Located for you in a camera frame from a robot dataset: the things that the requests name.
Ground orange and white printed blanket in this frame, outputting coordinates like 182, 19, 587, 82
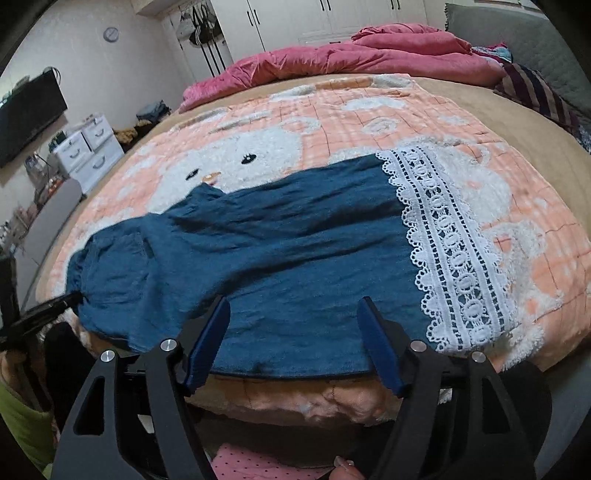
34, 74, 591, 428

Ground black hanging bag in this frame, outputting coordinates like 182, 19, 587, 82
191, 4, 219, 47

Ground bed with tan sheet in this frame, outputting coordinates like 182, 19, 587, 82
21, 69, 591, 384

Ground black hanging straps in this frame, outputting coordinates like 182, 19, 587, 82
200, 41, 232, 78

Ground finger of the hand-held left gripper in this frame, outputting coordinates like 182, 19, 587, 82
18, 292, 83, 329

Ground brown fuzzy cloth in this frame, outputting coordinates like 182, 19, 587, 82
113, 121, 154, 145

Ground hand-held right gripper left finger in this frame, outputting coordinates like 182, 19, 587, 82
51, 295, 230, 480

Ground grey padded headboard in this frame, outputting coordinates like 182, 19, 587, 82
445, 2, 591, 116

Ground white wardrobe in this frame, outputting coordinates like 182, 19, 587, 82
212, 0, 444, 52

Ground grey folding table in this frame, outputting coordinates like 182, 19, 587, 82
16, 178, 87, 296

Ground multicoloured cloth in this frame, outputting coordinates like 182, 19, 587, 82
471, 42, 513, 64

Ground black wall television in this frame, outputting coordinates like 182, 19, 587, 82
0, 67, 69, 169

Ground pink dotted garment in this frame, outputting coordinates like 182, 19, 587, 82
210, 443, 342, 480

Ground blue pants with lace hem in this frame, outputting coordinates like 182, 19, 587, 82
65, 147, 518, 381

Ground pink quilt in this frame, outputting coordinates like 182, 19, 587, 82
179, 24, 509, 114

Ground person's right hand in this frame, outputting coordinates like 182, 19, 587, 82
333, 456, 370, 480

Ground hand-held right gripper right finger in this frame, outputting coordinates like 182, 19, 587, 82
358, 296, 536, 480

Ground folded grey-blue clothes pile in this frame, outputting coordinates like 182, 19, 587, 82
136, 102, 172, 123

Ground dark striped cloth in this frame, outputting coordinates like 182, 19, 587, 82
492, 62, 583, 134

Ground small white drawer unit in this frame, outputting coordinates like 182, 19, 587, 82
50, 133, 92, 172
82, 116, 115, 151

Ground wide white drawer unit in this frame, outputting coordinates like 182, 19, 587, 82
69, 138, 125, 195

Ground person's left forearm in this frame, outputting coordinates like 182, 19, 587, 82
0, 351, 56, 469

